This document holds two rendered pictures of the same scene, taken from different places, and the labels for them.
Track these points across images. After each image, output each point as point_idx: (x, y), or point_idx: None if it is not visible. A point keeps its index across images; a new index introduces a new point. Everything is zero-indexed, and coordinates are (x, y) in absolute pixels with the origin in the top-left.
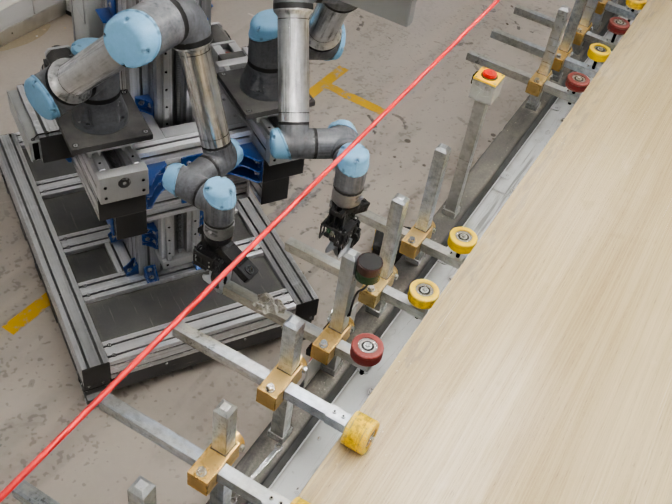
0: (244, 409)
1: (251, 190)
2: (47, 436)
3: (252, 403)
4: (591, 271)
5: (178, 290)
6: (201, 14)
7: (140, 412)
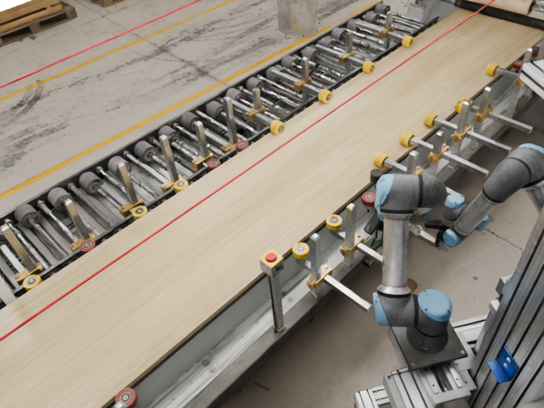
0: (400, 363)
1: None
2: None
3: (395, 367)
4: (237, 225)
5: None
6: (493, 172)
7: (470, 166)
